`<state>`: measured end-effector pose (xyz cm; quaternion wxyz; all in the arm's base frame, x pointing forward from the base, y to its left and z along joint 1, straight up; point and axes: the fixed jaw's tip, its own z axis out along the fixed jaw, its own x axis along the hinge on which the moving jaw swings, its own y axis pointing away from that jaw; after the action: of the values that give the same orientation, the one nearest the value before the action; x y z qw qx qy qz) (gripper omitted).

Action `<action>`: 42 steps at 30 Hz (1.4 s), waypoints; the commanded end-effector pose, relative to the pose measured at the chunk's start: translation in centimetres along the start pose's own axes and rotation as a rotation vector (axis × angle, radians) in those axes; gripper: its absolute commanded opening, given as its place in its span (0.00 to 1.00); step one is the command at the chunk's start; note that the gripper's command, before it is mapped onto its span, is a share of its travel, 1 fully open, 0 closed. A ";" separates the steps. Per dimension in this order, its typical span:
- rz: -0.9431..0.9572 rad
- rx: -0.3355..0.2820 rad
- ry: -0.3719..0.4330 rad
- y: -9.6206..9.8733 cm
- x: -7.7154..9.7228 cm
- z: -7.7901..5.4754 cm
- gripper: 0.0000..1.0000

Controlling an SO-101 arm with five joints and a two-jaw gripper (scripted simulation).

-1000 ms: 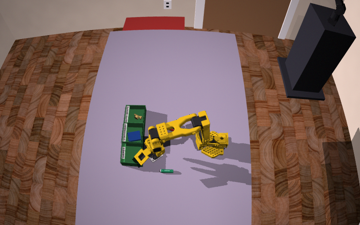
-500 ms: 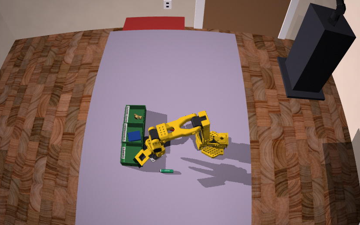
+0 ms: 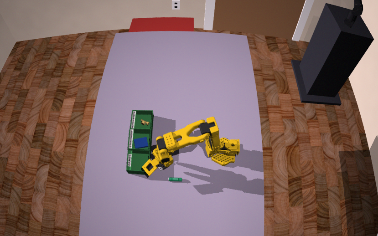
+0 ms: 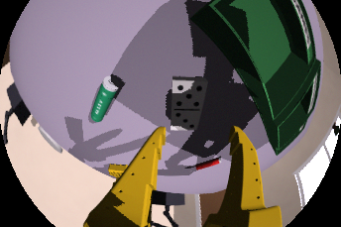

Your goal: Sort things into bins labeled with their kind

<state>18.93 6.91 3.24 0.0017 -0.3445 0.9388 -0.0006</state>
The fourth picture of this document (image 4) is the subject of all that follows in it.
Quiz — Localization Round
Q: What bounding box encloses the white domino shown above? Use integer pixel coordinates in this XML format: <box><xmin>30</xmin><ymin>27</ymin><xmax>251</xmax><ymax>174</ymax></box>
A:
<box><xmin>170</xmin><ymin>76</ymin><xmax>208</xmax><ymax>130</ymax></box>

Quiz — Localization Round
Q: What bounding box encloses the green bin rack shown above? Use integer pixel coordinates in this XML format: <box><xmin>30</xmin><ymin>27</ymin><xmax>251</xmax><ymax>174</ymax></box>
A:
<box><xmin>190</xmin><ymin>0</ymin><xmax>321</xmax><ymax>156</ymax></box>

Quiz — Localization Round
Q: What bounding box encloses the red aaa battery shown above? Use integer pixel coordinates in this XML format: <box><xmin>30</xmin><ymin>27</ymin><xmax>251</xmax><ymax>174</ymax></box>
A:
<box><xmin>196</xmin><ymin>158</ymin><xmax>221</xmax><ymax>170</ymax></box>

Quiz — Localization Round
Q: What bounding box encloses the green battery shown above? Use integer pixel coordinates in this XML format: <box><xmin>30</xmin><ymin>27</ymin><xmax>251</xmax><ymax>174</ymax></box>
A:
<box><xmin>91</xmin><ymin>76</ymin><xmax>120</xmax><ymax>122</ymax></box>

